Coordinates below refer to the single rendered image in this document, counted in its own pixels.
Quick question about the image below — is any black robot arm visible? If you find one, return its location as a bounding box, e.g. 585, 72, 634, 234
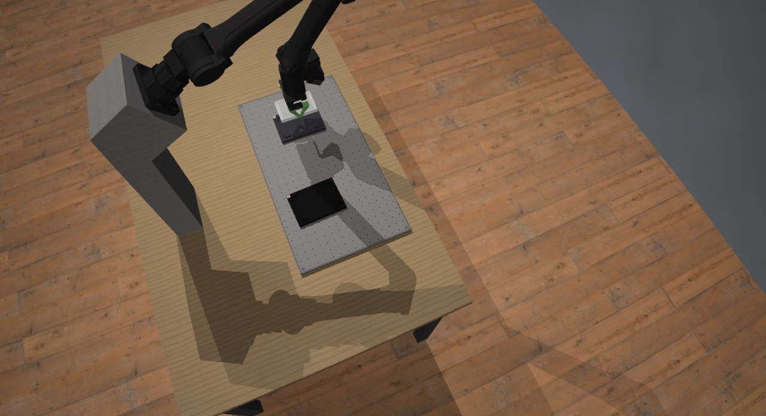
133, 0, 355, 116

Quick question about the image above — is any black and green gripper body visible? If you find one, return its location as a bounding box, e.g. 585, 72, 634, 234
279, 78, 307, 111

